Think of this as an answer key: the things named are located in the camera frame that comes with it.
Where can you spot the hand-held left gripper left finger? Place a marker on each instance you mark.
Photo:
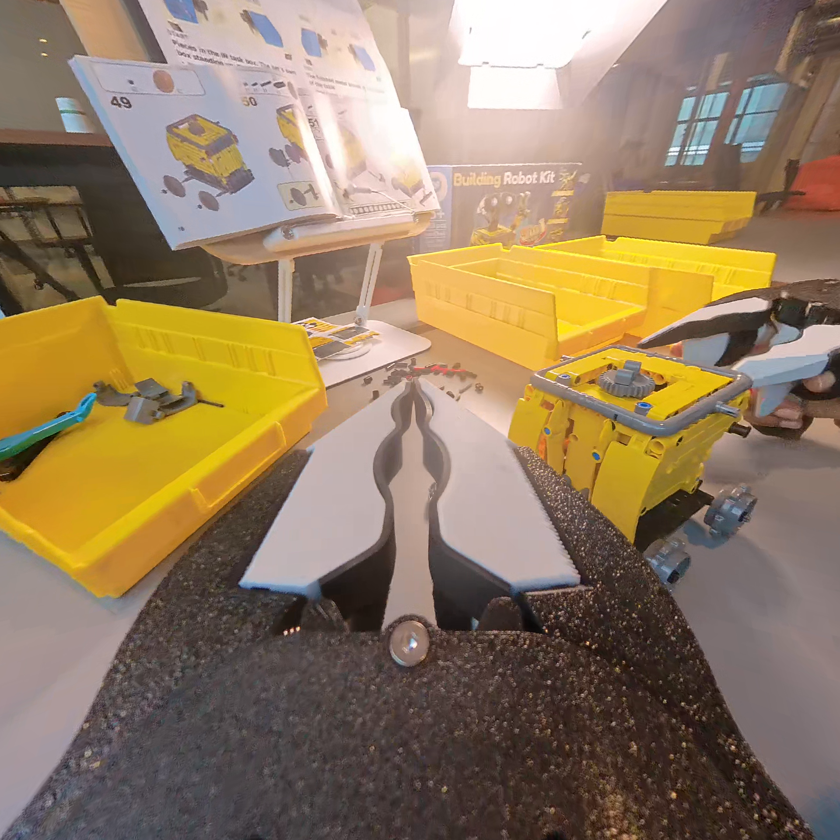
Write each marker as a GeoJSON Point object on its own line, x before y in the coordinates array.
{"type": "Point", "coordinates": [322, 525]}

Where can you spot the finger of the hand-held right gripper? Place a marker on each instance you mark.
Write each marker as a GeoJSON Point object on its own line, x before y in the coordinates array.
{"type": "Point", "coordinates": [801, 357]}
{"type": "Point", "coordinates": [729, 345]}

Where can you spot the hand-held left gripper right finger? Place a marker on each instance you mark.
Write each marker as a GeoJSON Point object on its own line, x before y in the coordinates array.
{"type": "Point", "coordinates": [505, 525]}

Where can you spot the yellow toy brick vehicle model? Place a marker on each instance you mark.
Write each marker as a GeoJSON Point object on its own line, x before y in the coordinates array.
{"type": "Point", "coordinates": [617, 446]}

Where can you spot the pile of black brick parts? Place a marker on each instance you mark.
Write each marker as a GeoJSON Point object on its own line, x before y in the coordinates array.
{"type": "Point", "coordinates": [440, 377]}

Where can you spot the yellow storage bin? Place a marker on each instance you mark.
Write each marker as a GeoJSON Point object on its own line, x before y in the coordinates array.
{"type": "Point", "coordinates": [735, 269]}
{"type": "Point", "coordinates": [499, 309]}
{"type": "Point", "coordinates": [676, 217]}
{"type": "Point", "coordinates": [158, 499]}

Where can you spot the building instruction booklet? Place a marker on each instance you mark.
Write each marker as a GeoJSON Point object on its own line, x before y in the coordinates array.
{"type": "Point", "coordinates": [197, 145]}

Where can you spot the grey desk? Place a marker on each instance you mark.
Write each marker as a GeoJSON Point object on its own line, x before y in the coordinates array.
{"type": "Point", "coordinates": [788, 591]}

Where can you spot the orange beanbag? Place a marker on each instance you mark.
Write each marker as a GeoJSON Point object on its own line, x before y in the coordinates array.
{"type": "Point", "coordinates": [817, 184]}

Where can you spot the yellow printed sticker sheet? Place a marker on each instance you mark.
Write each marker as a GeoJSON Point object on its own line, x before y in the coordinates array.
{"type": "Point", "coordinates": [339, 337]}

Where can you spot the building windows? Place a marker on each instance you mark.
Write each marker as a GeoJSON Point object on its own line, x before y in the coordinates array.
{"type": "Point", "coordinates": [729, 125]}

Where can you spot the pile of grey brick pieces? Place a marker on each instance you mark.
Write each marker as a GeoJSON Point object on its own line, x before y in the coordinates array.
{"type": "Point", "coordinates": [151, 400]}

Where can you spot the printed cardboard toy box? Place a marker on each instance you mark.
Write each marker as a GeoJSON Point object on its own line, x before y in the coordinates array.
{"type": "Point", "coordinates": [505, 204]}

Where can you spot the teal brick separator tool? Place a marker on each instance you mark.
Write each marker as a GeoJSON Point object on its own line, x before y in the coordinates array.
{"type": "Point", "coordinates": [46, 431]}

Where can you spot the dark wooden shelf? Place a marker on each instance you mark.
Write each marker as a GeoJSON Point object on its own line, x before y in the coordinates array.
{"type": "Point", "coordinates": [79, 197]}

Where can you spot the white cup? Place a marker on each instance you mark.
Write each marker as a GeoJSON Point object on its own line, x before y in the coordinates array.
{"type": "Point", "coordinates": [74, 116]}

